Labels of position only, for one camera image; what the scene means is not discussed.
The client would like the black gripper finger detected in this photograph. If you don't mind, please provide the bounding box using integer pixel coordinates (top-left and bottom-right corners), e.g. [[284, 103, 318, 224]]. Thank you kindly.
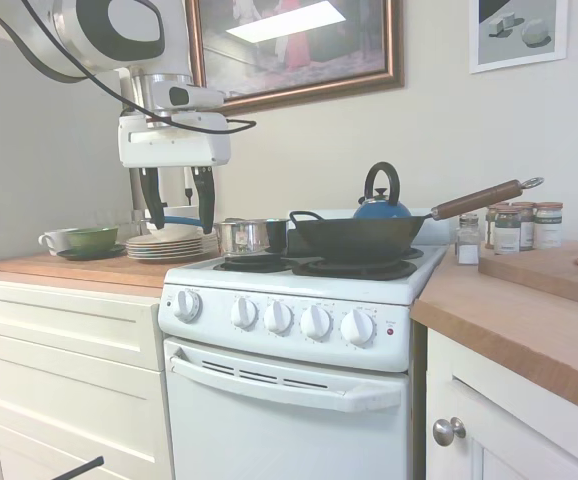
[[137, 167, 167, 232], [191, 167, 217, 236]]

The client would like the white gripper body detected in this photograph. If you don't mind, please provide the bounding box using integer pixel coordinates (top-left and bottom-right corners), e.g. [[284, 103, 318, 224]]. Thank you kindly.
[[117, 112, 233, 169]]

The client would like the white burner knob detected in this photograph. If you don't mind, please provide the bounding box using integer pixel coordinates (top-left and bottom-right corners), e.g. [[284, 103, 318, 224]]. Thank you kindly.
[[262, 299, 295, 336], [299, 303, 334, 344], [230, 295, 260, 331], [339, 308, 376, 347]]

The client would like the white electric stove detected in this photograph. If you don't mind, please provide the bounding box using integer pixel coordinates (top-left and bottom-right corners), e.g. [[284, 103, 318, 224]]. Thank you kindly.
[[157, 207, 450, 480]]

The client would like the white bowl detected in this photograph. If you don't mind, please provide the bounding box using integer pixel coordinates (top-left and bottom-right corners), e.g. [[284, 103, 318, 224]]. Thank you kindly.
[[161, 204, 201, 221], [147, 219, 205, 240]]

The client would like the cream dinner plate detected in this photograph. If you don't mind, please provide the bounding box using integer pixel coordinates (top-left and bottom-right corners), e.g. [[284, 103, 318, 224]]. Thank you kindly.
[[126, 233, 219, 246], [126, 240, 219, 249], [127, 244, 219, 253], [128, 247, 218, 256], [134, 254, 205, 263], [130, 251, 215, 260]]

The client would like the green bowl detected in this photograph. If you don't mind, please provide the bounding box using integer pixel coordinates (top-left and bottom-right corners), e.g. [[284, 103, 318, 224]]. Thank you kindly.
[[65, 226, 120, 250]]

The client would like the grey frying pan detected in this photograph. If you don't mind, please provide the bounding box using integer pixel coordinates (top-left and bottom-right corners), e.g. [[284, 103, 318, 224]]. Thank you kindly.
[[223, 216, 291, 254]]

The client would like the dark green saucer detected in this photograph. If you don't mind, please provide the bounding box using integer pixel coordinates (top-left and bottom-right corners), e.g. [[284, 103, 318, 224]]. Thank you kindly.
[[57, 243, 128, 262]]

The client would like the large white oven knob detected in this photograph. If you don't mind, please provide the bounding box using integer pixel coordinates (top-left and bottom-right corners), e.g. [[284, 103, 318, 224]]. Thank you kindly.
[[172, 288, 204, 324]]

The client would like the white mug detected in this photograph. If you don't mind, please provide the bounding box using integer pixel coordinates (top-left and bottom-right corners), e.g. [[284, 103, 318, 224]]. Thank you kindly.
[[37, 228, 78, 253]]

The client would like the grey flat panel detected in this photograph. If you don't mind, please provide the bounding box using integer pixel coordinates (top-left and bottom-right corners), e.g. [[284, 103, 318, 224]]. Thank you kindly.
[[0, 29, 135, 276]]

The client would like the gold framed painting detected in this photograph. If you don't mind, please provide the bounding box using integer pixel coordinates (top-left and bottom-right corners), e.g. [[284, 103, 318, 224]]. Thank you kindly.
[[185, 0, 405, 116]]

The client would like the white drawer cabinet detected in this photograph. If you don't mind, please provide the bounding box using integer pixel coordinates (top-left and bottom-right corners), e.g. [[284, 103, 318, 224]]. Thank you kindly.
[[0, 277, 175, 480]]

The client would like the small glass shaker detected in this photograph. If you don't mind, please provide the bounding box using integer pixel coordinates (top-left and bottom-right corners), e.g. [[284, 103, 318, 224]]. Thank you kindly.
[[454, 227, 481, 265]]

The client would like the black rod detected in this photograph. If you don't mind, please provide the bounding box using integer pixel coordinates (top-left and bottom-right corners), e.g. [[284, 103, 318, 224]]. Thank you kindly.
[[48, 455, 105, 480]]

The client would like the spice jar copper lid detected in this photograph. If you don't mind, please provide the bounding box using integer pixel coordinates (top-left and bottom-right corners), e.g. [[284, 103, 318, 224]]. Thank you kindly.
[[533, 201, 564, 250], [485, 203, 501, 250], [493, 207, 522, 255], [511, 201, 537, 251]]

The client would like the round metal cabinet knob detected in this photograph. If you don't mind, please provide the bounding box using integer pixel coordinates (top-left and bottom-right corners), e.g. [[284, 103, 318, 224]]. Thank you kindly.
[[432, 416, 468, 448]]

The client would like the wooden cutting board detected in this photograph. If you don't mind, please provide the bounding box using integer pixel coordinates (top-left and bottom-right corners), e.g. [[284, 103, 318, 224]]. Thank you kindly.
[[477, 241, 578, 311]]

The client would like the grey still life print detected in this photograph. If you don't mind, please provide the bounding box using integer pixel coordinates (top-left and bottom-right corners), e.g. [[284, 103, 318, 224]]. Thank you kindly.
[[468, 0, 569, 75]]

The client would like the white door cabinet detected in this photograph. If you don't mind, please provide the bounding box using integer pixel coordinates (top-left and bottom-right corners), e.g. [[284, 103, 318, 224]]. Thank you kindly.
[[424, 327, 578, 480]]

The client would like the steel saucepan blue handle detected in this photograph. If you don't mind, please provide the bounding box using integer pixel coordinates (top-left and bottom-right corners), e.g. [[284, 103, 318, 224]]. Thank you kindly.
[[148, 214, 290, 257]]

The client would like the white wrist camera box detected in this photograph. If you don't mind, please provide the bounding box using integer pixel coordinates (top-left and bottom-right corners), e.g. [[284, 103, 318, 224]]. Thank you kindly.
[[151, 82, 225, 114]]

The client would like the black wok wooden handle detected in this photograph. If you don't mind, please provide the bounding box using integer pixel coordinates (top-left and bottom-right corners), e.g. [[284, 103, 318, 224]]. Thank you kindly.
[[288, 175, 545, 264]]

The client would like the blue kettle black handle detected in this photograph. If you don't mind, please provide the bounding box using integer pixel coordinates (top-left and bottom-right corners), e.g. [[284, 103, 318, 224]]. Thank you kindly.
[[352, 161, 415, 221]]

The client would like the white oven door handle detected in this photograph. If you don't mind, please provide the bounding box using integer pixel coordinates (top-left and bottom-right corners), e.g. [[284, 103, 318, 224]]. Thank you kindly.
[[168, 349, 403, 414]]

